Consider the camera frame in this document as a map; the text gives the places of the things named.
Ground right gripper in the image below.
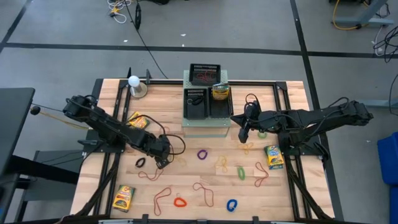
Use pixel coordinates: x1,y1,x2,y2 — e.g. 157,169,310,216
230,111,280,144

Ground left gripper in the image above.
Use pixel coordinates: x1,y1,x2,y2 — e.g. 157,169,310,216
145,136,171,170

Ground black slotted plastic basket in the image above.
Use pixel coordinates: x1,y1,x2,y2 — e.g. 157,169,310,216
183,88,209,121
188,63,221,87
207,86,234,119

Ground grey desk foot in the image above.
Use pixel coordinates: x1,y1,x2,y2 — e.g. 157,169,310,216
334,0,395,27

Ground pale green perforated metal riser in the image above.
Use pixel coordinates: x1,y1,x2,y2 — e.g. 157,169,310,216
181,68,232,139

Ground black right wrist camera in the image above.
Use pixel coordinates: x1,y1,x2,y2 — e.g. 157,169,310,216
247,100,261,115

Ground black desk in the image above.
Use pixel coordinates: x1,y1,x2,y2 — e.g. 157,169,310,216
0,87,80,224

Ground black cable tangle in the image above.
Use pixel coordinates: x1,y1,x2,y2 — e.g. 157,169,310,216
373,24,398,63

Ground black floor cable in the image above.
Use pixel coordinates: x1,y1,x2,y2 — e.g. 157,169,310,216
123,0,169,80

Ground black frame bracket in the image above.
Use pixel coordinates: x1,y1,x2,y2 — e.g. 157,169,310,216
312,141,330,161

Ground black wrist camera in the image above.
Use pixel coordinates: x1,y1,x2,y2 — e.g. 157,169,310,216
247,100,261,115
158,134,172,147

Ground blue plastic bin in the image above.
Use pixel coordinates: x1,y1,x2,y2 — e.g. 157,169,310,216
389,186,398,224
377,132,398,186

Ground yellow floor cable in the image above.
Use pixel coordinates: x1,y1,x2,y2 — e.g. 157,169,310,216
331,0,363,31

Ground white bulb wooden base lamp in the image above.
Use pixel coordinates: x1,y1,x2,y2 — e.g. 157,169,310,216
127,75,149,99

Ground black strap loop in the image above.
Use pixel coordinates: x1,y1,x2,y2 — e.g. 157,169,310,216
134,2,142,31

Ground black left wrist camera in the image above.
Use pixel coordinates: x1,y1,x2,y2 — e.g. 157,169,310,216
158,134,172,147

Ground white and yellow cable bundle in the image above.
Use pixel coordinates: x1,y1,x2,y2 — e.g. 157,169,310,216
107,0,129,24

